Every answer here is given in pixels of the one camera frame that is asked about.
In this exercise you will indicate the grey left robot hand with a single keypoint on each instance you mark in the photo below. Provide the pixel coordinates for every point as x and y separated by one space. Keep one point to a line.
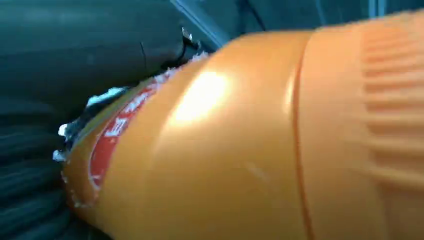
82 43

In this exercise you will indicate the orange drink bottle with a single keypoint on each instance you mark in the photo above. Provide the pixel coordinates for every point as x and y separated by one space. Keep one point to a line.
248 142

